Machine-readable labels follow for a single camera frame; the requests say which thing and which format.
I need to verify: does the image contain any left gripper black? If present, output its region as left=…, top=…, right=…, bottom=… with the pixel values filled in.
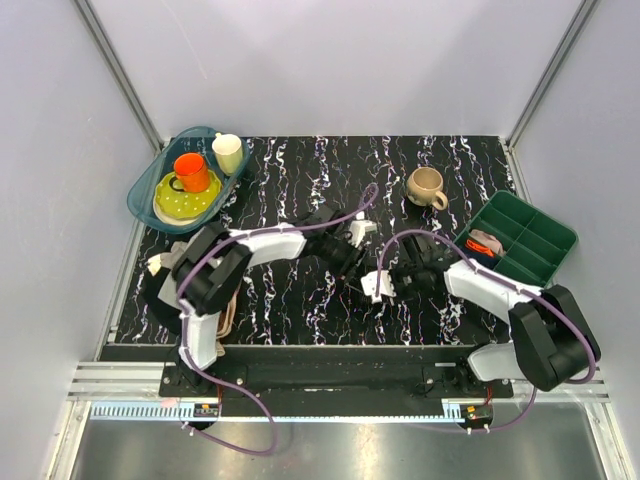
left=317, top=234, right=369, bottom=292

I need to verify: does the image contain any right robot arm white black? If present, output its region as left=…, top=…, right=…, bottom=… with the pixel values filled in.
left=370, top=229, right=601, bottom=397

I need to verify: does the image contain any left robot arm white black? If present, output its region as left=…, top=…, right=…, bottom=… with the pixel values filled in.
left=171, top=206, right=377, bottom=396

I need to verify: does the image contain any rolled orange-navy underwear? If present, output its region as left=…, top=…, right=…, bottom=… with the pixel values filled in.
left=465, top=238, right=496, bottom=260

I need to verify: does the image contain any rolled pink-beige underwear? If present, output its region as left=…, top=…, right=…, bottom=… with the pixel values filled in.
left=469, top=229, right=505, bottom=256

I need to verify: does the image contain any tan beige underwear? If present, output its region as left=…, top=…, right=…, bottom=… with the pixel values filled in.
left=215, top=290, right=239, bottom=357

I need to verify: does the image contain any black underwear in pile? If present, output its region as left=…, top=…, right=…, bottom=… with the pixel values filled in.
left=141, top=269, right=182, bottom=337

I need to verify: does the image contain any beige ceramic mug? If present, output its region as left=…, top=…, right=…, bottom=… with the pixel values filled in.
left=406, top=167, right=449, bottom=211

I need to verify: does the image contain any green compartment organizer box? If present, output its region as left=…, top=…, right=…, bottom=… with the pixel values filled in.
left=455, top=190, right=578, bottom=287

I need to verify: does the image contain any cream cup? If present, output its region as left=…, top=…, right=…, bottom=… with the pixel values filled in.
left=212, top=132, right=243, bottom=176

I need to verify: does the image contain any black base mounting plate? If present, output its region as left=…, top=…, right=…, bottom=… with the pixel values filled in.
left=159, top=345, right=513, bottom=419

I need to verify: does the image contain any orange mug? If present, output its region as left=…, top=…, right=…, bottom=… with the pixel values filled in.
left=169, top=153, right=211, bottom=193

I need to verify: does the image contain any yellow-green dotted plate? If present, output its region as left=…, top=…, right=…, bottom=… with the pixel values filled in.
left=153, top=169, right=222, bottom=224

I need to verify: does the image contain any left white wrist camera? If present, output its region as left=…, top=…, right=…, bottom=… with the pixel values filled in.
left=348, top=212, right=377, bottom=248

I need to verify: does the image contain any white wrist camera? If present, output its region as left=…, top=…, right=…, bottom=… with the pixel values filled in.
left=360, top=270, right=396, bottom=303
left=348, top=212, right=377, bottom=248

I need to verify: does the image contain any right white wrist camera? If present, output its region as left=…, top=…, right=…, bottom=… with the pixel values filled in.
left=360, top=270, right=396, bottom=303

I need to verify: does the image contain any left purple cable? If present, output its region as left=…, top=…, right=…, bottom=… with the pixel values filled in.
left=177, top=182, right=380, bottom=455

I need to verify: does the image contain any purple cable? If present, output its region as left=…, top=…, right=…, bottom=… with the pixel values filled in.
left=375, top=229, right=601, bottom=434
left=177, top=182, right=380, bottom=455

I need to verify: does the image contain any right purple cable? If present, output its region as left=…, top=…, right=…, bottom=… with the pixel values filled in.
left=375, top=229, right=601, bottom=434

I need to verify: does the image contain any aluminium frame rail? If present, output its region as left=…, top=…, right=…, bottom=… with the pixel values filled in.
left=68, top=362, right=610, bottom=403

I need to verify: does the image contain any left aluminium corner post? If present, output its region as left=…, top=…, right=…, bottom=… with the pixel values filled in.
left=71, top=0, right=164, bottom=153

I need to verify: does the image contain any aluminium corner post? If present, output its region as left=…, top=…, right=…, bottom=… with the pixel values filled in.
left=71, top=0, right=164, bottom=153
left=507, top=0, right=601, bottom=151

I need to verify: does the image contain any right aluminium corner post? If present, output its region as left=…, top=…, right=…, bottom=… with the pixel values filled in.
left=507, top=0, right=601, bottom=151

